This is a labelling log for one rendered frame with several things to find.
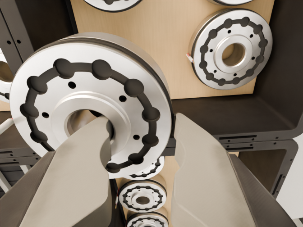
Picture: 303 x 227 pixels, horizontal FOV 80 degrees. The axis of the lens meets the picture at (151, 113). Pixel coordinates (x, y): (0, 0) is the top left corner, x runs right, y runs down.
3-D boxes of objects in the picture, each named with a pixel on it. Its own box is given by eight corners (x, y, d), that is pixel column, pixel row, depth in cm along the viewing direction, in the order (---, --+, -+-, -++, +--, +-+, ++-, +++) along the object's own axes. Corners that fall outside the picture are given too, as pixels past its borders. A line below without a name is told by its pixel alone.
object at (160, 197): (117, 180, 36) (117, 182, 36) (168, 180, 37) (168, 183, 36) (120, 210, 42) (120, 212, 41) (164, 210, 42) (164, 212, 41)
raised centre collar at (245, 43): (214, 35, 23) (216, 36, 22) (254, 31, 22) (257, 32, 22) (211, 74, 25) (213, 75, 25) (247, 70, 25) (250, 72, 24)
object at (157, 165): (104, 139, 31) (103, 142, 31) (163, 135, 31) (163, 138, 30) (114, 179, 36) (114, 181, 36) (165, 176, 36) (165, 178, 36)
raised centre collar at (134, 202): (130, 190, 37) (130, 193, 37) (154, 191, 38) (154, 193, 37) (131, 205, 40) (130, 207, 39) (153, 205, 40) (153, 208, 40)
